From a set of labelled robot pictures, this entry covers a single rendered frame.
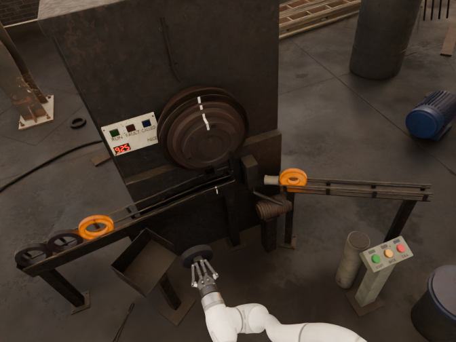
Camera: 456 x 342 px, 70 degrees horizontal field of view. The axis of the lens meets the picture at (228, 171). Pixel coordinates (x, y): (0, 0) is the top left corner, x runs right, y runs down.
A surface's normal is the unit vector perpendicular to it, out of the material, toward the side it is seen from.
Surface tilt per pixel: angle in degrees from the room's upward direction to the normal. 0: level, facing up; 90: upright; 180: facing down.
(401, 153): 0
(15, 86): 90
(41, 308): 0
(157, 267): 5
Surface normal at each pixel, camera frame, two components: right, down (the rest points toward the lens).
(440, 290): -0.10, -0.68
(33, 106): 0.34, 0.66
